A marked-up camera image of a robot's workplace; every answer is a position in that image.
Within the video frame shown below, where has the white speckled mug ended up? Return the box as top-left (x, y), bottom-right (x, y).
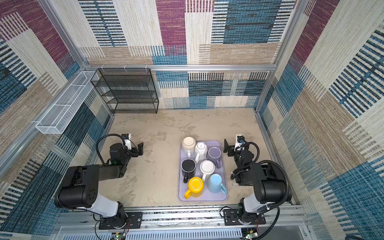
top-left (182, 137), bottom-right (196, 159)

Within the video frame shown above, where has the black mug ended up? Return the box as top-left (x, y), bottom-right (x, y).
top-left (181, 159), bottom-right (196, 184)

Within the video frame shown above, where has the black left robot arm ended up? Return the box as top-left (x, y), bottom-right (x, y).
top-left (55, 143), bottom-right (144, 231)

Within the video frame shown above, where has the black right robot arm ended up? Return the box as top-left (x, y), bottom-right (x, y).
top-left (220, 135), bottom-right (292, 226)

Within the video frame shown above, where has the purple mug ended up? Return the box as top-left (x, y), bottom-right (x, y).
top-left (208, 147), bottom-right (222, 169)

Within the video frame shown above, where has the white tall mug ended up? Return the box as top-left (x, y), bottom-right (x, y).
top-left (195, 142), bottom-right (208, 164)

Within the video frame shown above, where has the white mug dark rim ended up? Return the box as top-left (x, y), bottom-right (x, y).
top-left (200, 160), bottom-right (216, 182)

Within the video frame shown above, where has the light blue mug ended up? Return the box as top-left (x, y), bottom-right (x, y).
top-left (208, 174), bottom-right (228, 194)

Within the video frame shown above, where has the yellow mug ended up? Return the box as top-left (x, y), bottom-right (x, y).
top-left (184, 177), bottom-right (204, 200)

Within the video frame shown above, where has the lavender plastic tray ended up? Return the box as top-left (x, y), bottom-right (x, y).
top-left (177, 140), bottom-right (229, 202)

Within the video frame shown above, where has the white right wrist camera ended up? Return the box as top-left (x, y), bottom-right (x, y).
top-left (235, 135), bottom-right (246, 152)

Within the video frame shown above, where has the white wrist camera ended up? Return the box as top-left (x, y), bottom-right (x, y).
top-left (235, 135), bottom-right (246, 152)
top-left (121, 134), bottom-right (132, 150)

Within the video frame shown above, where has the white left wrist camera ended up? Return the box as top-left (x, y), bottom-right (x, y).
top-left (121, 134), bottom-right (132, 150)

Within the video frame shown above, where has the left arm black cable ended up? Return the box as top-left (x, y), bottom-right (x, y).
top-left (95, 133), bottom-right (127, 166)

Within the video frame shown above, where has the black wire shelf rack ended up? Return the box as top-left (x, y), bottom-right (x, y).
top-left (91, 68), bottom-right (159, 114)

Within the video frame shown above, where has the white wire mesh basket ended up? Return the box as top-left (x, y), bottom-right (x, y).
top-left (36, 71), bottom-right (95, 135)

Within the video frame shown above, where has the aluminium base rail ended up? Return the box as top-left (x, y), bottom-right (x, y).
top-left (50, 204), bottom-right (316, 240)

